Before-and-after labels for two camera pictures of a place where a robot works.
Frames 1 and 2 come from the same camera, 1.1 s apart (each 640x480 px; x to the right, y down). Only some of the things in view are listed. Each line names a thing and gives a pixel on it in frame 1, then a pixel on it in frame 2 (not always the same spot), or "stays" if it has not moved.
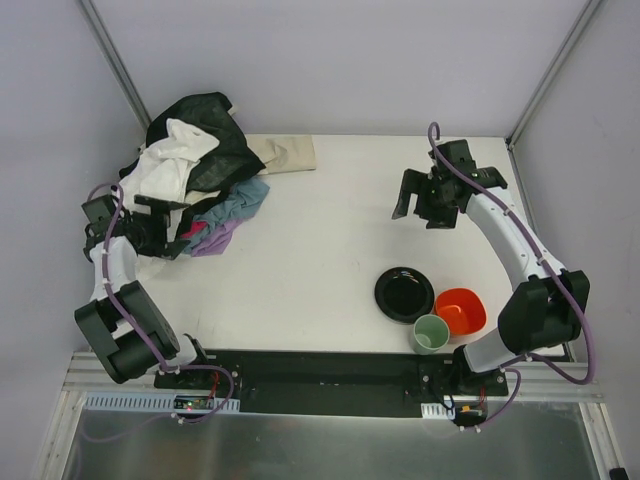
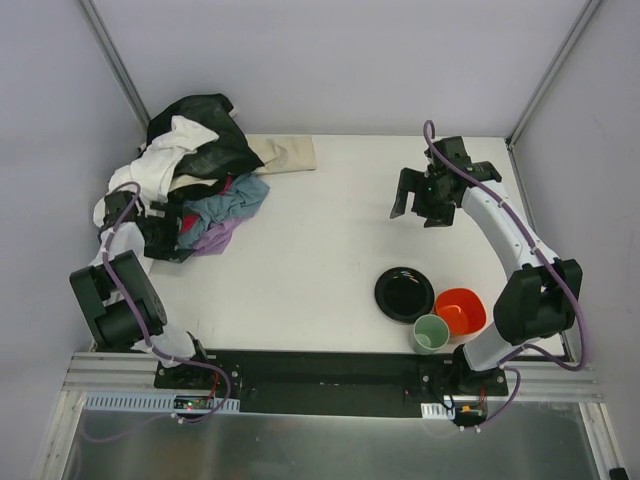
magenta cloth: x=196 y=227 -> x=188 y=222
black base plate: x=313 y=383 stays
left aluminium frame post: x=117 y=65 stays
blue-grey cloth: x=241 y=203 stays
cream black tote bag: x=199 y=201 -> x=184 y=188
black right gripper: x=422 y=198 stays
